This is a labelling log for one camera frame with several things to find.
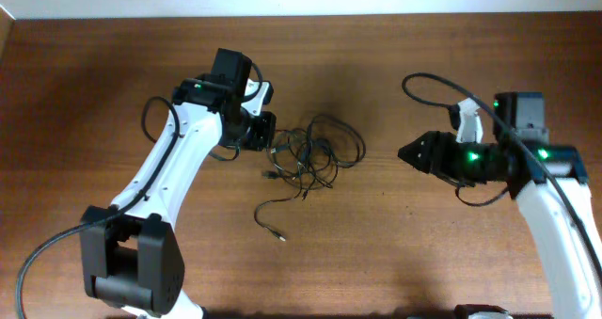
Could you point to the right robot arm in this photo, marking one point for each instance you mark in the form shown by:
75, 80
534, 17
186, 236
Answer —
548, 183

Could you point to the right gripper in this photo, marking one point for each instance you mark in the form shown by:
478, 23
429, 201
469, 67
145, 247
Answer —
439, 157

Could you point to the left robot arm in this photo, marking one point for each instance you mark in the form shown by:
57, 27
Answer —
130, 256

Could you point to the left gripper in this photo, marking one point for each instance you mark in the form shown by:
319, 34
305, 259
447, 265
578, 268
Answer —
263, 139

